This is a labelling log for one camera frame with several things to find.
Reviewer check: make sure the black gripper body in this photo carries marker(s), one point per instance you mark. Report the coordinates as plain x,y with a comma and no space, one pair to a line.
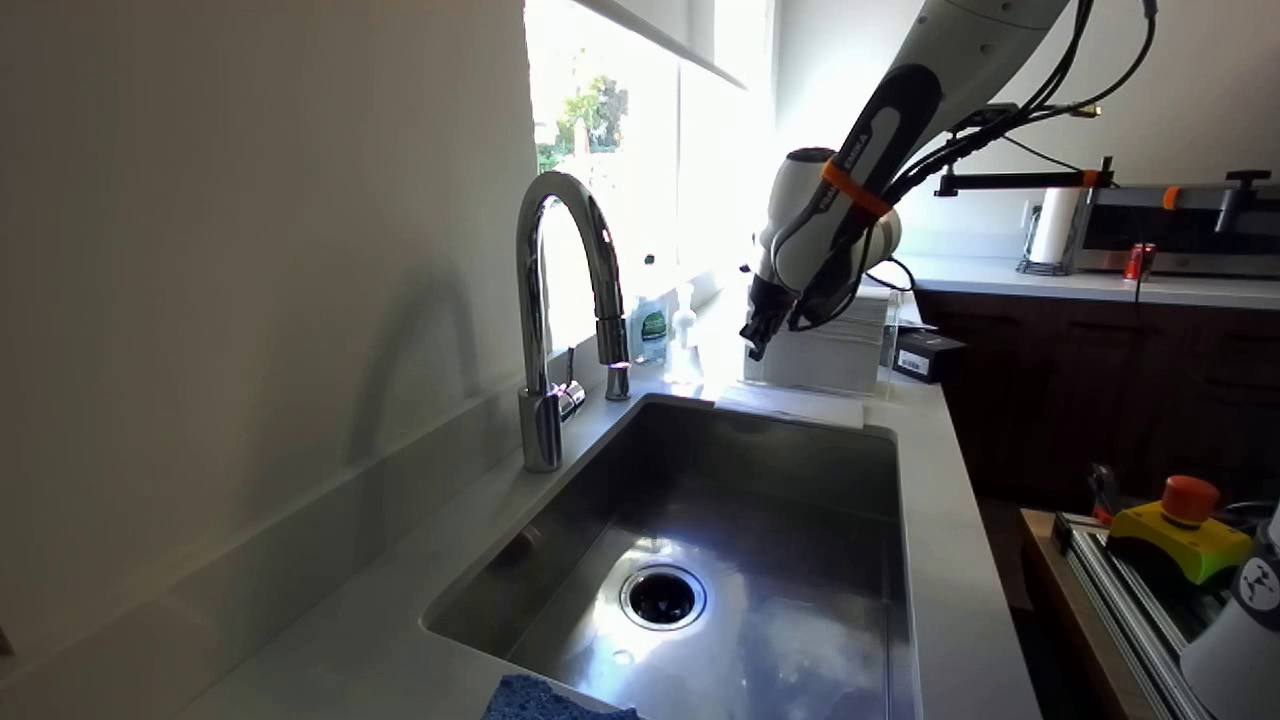
794,303

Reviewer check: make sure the clear pump soap bottle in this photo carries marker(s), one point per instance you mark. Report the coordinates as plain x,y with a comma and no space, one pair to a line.
690,342

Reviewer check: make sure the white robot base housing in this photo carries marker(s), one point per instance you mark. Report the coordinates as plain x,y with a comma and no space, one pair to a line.
1241,652

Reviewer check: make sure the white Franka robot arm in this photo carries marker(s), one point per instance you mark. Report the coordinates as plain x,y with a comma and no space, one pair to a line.
923,95

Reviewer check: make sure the stainless steel sink basin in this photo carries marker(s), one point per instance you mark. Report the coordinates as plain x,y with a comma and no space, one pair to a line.
747,505

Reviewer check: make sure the round sink drain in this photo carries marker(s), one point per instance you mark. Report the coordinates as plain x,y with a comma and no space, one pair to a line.
663,598

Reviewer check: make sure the dish soap bottle green label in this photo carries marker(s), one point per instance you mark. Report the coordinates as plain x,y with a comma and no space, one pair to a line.
655,327

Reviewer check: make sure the small black box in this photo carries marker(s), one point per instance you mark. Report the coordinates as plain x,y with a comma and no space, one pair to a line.
931,354

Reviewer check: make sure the chrome gooseneck faucet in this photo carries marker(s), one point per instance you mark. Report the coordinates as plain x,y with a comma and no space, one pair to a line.
537,346

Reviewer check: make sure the bright window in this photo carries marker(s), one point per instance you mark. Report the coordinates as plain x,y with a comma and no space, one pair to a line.
625,145

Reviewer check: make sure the white paper towel roll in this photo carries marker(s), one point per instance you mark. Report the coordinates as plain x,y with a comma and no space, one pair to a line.
1053,225

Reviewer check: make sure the dark wood cabinet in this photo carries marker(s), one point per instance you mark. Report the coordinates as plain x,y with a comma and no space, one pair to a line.
1092,385

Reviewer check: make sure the red black clamp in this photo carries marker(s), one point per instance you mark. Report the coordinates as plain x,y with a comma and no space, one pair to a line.
1103,489

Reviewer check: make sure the blue sponge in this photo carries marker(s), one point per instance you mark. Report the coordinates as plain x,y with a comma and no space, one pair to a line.
545,700

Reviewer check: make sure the yellow emergency stop button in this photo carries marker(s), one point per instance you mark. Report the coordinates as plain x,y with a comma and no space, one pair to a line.
1180,532

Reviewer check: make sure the grey metal rail with clamps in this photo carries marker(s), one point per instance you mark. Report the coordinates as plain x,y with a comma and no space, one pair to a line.
1185,241

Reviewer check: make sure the aluminium frame rail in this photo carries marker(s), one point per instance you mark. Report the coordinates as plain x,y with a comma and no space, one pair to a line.
1124,601

